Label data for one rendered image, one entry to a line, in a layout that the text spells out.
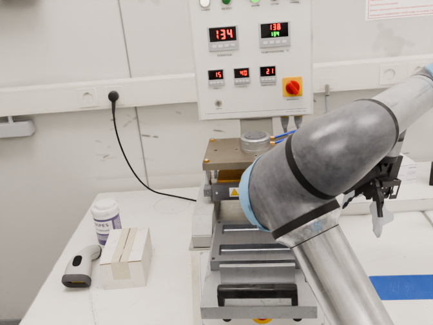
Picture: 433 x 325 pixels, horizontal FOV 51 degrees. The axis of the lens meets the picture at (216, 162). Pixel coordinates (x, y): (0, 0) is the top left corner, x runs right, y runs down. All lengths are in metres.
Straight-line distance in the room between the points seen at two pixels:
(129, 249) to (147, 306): 0.18
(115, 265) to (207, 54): 0.63
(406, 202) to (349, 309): 0.99
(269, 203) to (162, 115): 1.14
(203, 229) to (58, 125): 0.95
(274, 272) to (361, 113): 0.40
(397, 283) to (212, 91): 0.72
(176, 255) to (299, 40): 0.73
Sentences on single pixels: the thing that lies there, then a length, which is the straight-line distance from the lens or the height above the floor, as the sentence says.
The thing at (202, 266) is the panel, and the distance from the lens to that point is 1.15.
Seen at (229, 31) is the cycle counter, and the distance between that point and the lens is 1.27.
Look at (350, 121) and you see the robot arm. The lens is 0.66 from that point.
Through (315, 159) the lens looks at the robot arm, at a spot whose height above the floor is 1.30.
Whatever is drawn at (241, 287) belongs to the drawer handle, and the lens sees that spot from 0.88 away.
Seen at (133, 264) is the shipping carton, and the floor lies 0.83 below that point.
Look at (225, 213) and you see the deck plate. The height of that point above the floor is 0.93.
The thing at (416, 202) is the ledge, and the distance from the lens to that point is 1.67.
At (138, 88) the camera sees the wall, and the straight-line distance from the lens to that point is 1.73.
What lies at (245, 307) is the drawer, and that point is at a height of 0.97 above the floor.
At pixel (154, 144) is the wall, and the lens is 1.84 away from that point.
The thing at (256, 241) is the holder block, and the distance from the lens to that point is 1.03.
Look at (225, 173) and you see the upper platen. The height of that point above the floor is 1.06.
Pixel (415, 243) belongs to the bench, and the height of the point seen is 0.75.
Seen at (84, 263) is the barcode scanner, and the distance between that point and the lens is 1.39.
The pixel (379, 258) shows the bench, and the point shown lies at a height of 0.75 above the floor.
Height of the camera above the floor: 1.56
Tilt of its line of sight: 23 degrees down
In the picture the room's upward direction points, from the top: 5 degrees counter-clockwise
